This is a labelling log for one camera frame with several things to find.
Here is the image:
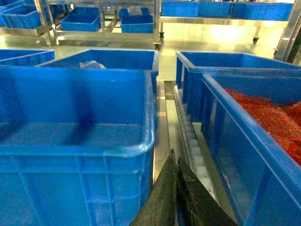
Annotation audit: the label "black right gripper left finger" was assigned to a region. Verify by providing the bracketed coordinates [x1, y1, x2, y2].
[130, 150, 177, 226]

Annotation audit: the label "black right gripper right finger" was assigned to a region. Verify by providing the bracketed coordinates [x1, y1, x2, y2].
[177, 157, 237, 226]

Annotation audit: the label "large blue plastic crate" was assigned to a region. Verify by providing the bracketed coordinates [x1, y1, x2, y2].
[0, 66, 156, 226]

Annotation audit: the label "steel shelf rack far right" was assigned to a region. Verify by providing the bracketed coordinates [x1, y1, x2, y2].
[160, 0, 301, 61]

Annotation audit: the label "blue crate far left shelf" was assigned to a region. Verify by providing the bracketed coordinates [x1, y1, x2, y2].
[0, 49, 55, 66]

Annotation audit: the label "white roller track far right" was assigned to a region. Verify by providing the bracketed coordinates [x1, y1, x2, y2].
[173, 85, 215, 198]

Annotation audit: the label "blue crate with red parts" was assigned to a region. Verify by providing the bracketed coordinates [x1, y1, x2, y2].
[201, 74, 301, 226]

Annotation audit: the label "red granular parts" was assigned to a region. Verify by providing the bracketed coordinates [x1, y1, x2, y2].
[225, 88, 301, 165]

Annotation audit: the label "blue crate rear right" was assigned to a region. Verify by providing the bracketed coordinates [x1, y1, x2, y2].
[176, 51, 301, 122]

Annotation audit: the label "clear plastic bag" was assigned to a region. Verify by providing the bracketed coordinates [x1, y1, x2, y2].
[79, 60, 106, 69]

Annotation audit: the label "blue crate behind with bag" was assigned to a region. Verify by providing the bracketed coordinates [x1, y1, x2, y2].
[38, 49, 159, 94]

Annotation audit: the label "blue crate on trolley right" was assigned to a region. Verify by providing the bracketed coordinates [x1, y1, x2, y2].
[119, 8, 154, 33]

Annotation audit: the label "blue crate on trolley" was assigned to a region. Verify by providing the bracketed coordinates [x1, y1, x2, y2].
[119, 8, 154, 33]
[61, 7, 101, 32]

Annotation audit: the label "steel trolley rack background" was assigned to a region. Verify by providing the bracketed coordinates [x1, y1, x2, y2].
[34, 0, 162, 50]

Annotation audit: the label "row of blue crates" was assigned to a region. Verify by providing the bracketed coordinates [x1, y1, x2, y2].
[161, 0, 293, 21]

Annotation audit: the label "blue crate on trolley left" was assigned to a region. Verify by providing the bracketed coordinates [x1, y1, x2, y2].
[61, 7, 101, 32]

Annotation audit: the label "small blue bins background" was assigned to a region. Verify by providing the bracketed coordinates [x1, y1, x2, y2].
[0, 0, 41, 29]

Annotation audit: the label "steel roller shelf frame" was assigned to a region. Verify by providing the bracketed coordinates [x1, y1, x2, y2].
[153, 81, 236, 220]

